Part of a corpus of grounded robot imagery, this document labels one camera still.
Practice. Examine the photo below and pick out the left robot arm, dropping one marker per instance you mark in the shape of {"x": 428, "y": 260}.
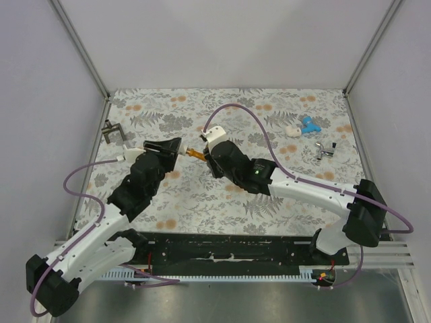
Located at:
{"x": 56, "y": 280}

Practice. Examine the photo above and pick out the second white pipe elbow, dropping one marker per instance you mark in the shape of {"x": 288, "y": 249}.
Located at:
{"x": 293, "y": 132}

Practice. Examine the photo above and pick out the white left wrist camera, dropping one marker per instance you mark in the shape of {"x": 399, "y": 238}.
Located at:
{"x": 130, "y": 154}

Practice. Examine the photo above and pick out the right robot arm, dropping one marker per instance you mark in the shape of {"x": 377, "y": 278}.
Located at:
{"x": 360, "y": 207}

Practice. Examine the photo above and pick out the orange faucet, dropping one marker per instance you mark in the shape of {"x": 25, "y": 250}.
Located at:
{"x": 196, "y": 154}

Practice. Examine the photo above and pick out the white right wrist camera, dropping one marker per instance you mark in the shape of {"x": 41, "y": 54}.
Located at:
{"x": 214, "y": 135}

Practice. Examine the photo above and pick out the chrome faucet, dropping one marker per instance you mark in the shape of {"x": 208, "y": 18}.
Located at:
{"x": 325, "y": 152}

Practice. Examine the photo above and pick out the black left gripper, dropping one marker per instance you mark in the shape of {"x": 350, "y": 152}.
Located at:
{"x": 169, "y": 150}

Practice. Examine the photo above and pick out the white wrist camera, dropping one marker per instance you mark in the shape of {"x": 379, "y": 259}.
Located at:
{"x": 130, "y": 154}
{"x": 214, "y": 135}

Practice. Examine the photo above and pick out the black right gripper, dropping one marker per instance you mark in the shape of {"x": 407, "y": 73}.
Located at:
{"x": 210, "y": 162}

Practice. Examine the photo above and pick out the blue pipe tee fitting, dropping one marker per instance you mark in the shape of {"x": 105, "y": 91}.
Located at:
{"x": 308, "y": 126}

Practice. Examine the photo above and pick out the white pipe elbow fitting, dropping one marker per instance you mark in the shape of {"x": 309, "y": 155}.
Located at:
{"x": 182, "y": 150}

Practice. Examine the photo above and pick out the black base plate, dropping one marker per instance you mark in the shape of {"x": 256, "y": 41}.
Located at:
{"x": 225, "y": 255}

